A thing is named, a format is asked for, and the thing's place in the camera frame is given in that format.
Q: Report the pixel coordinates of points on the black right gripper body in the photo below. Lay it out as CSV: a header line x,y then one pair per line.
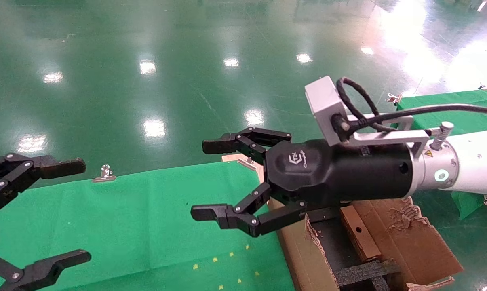
x,y
348,173

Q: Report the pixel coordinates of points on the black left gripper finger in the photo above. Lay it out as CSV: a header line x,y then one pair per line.
x,y
45,270
57,166

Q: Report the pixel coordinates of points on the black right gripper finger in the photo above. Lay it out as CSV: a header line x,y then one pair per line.
x,y
235,216
259,136

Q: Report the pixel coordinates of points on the small brown cardboard box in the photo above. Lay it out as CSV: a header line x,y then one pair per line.
x,y
364,246

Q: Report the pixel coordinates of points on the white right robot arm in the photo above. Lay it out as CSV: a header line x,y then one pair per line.
x,y
477,161

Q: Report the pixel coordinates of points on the large open cardboard carton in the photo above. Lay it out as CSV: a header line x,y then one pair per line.
x,y
421,250

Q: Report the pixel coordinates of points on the large green table cloth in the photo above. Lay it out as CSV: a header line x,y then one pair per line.
x,y
126,222

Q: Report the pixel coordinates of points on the black foam insert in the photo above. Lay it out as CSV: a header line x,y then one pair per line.
x,y
360,273

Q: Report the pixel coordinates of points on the green cloth side table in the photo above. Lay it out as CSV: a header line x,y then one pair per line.
x,y
449,98

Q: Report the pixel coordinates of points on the silver camera mount bracket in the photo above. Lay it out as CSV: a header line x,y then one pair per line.
x,y
388,137

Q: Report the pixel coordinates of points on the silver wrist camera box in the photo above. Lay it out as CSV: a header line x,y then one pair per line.
x,y
322,101

